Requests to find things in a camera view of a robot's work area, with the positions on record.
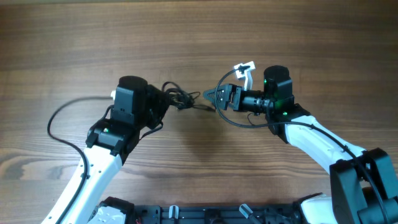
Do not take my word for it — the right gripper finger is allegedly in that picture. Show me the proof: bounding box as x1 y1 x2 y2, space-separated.
206 93 230 110
203 84 231 99

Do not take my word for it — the black USB cable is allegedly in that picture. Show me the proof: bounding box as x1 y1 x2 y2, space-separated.
160 81 217 113

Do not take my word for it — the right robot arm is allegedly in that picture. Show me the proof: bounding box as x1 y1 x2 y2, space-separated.
204 63 397 223

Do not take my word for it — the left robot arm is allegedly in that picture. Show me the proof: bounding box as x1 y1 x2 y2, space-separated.
43 76 171 223

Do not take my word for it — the left camera black cable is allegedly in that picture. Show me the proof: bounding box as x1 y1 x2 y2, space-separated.
46 96 116 224

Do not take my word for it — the camera black cable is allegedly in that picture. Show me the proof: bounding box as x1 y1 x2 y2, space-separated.
213 65 389 224
46 96 116 224

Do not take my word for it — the right camera black cable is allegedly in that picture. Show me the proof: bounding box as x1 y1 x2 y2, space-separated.
213 65 389 224

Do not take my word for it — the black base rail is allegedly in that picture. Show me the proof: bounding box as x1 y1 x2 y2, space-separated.
90 195 333 224

